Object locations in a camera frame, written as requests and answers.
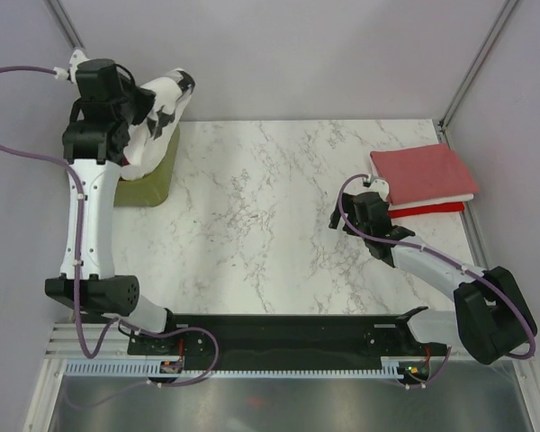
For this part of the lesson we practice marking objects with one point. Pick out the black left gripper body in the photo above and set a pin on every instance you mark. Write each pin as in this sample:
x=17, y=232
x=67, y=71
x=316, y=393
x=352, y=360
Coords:
x=135, y=105

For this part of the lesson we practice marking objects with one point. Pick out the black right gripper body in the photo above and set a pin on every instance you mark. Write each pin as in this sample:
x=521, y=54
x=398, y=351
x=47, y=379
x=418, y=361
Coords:
x=349, y=208

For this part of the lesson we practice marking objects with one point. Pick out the white printed t-shirt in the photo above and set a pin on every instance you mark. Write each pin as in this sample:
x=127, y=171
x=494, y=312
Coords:
x=149, y=140

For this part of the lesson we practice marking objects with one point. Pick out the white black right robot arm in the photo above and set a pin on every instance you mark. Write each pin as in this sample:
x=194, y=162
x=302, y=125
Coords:
x=490, y=318

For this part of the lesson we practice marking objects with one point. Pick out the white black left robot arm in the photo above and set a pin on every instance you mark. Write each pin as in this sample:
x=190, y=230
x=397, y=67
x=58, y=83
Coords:
x=87, y=281

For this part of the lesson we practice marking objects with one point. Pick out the pink folded t-shirt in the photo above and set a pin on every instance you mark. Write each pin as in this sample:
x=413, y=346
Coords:
x=438, y=153

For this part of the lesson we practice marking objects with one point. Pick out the red folded t-shirt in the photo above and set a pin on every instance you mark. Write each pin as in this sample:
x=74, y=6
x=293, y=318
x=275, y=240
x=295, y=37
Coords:
x=445, y=207

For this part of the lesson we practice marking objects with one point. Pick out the olive green plastic bin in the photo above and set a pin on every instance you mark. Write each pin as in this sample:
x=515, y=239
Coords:
x=152, y=189

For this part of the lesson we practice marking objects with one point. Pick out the white folded t-shirt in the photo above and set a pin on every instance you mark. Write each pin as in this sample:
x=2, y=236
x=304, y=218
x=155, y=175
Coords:
x=432, y=200

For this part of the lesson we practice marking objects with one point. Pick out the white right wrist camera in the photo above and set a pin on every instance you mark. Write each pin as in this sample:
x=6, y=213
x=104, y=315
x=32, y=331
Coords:
x=378, y=185

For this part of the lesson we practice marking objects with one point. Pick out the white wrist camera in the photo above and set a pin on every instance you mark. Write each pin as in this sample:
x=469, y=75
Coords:
x=69, y=73
x=378, y=185

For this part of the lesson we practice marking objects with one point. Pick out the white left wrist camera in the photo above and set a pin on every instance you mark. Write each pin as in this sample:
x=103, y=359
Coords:
x=69, y=73

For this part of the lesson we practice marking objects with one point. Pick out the left aluminium frame post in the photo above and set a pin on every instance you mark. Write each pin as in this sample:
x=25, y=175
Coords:
x=62, y=19

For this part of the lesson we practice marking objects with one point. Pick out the aluminium frame post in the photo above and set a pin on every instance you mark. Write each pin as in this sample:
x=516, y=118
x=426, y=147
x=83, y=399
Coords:
x=62, y=19
x=488, y=45

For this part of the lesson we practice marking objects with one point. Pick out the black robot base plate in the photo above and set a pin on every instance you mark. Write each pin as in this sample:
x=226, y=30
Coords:
x=285, y=342

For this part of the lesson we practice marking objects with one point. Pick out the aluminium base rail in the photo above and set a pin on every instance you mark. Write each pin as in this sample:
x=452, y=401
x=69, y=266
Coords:
x=62, y=346

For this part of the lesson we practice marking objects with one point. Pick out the right aluminium frame post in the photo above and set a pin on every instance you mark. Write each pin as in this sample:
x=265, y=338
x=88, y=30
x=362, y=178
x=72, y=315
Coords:
x=488, y=45

